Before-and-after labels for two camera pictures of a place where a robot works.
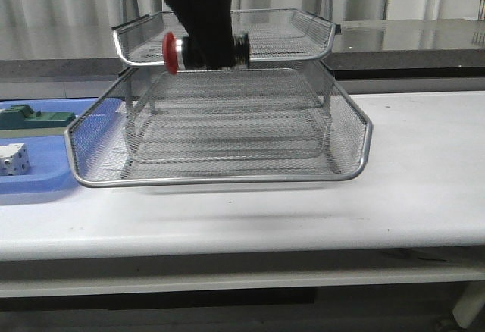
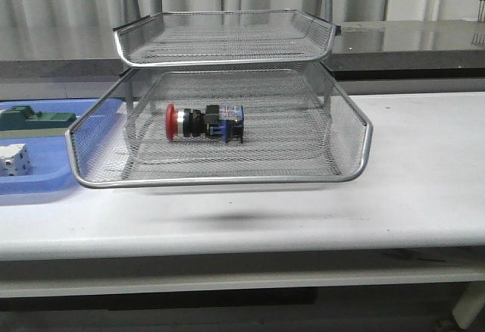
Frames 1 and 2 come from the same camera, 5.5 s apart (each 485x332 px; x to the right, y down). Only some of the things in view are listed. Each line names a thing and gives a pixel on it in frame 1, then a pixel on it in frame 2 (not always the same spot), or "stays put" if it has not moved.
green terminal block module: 21,121 stays put
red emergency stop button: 179,54 to 220,123
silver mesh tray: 148,127 stays put
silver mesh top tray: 273,34 stays put
